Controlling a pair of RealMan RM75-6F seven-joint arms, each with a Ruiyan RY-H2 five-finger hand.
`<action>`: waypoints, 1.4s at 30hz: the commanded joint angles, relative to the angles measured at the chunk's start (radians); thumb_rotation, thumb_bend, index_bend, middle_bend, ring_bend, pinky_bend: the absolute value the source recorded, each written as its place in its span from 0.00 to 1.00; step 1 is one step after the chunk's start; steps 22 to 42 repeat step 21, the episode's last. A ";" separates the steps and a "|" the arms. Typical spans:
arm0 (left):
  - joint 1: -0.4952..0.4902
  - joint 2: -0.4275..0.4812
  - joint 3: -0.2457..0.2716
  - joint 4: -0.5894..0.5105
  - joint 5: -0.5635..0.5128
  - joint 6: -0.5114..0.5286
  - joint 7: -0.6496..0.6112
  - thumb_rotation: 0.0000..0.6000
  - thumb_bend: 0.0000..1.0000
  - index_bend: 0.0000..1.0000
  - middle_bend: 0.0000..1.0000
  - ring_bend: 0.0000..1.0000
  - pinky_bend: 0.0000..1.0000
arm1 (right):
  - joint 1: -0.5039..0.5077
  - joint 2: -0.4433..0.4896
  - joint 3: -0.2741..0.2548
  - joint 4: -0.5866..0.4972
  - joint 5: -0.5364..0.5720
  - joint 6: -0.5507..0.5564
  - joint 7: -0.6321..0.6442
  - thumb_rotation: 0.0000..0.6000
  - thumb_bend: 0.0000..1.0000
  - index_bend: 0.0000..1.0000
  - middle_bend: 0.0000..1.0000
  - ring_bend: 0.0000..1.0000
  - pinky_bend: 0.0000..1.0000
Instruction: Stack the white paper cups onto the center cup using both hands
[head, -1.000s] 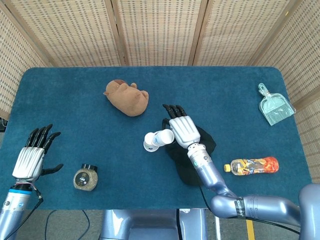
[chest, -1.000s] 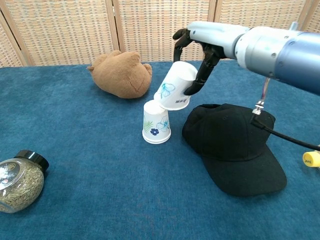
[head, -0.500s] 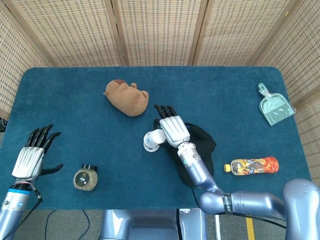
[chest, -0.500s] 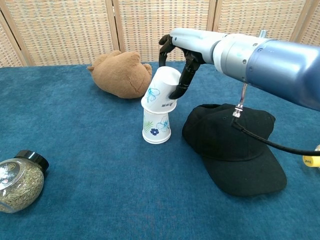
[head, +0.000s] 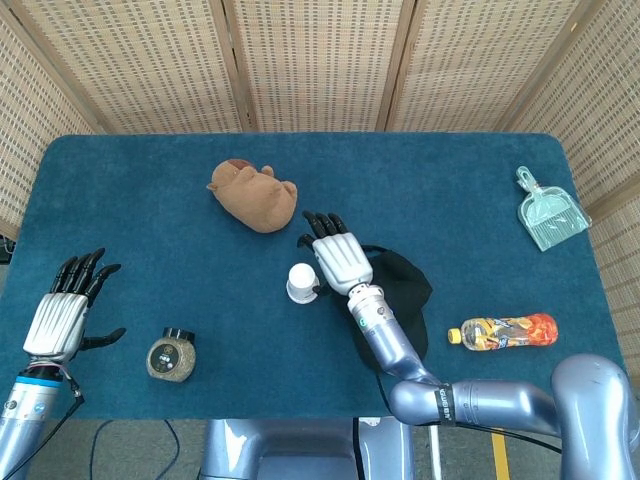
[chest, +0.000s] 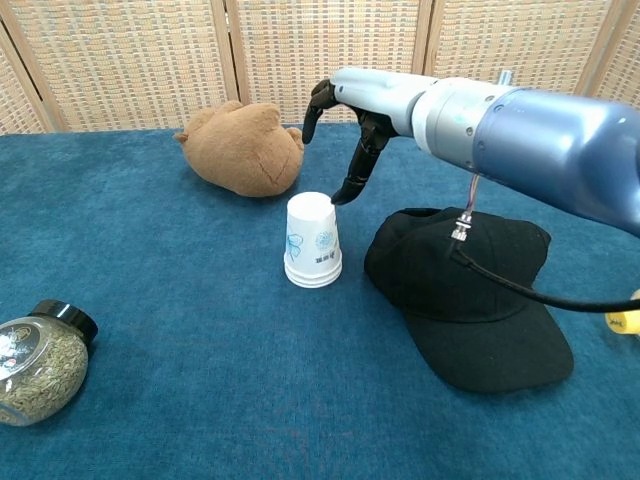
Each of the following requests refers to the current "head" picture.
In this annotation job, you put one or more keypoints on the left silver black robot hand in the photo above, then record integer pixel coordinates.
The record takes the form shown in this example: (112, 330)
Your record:
(55, 325)

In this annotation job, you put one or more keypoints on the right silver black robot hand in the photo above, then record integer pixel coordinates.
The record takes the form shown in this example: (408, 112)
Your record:
(342, 260)

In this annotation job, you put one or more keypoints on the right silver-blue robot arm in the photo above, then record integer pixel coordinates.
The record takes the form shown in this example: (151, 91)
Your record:
(500, 400)

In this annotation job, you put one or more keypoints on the black baseball cap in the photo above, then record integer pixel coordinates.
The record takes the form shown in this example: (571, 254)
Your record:
(402, 282)

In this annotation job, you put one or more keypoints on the brown plush toy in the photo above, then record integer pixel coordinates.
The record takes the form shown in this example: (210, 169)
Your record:
(257, 200)

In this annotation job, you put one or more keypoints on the seed jar with black lid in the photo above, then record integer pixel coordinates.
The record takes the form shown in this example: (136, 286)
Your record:
(171, 356)

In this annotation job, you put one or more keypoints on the blue carpet table cover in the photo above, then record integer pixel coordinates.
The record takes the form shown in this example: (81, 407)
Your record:
(150, 240)

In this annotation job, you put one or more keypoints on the orange-label plastic bottle yellow cap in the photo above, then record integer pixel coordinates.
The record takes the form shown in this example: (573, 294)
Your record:
(500, 332)

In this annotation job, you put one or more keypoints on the silver-blue robot torso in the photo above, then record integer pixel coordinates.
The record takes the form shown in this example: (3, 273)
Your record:
(300, 450)

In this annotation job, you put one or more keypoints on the woven bamboo screen panel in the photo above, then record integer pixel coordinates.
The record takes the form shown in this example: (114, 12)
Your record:
(150, 65)
(320, 65)
(475, 65)
(30, 125)
(610, 125)

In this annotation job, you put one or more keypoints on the white table leg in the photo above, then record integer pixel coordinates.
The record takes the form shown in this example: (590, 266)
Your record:
(434, 452)

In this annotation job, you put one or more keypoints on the light green plastic dustpan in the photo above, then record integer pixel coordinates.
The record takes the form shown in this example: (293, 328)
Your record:
(552, 215)

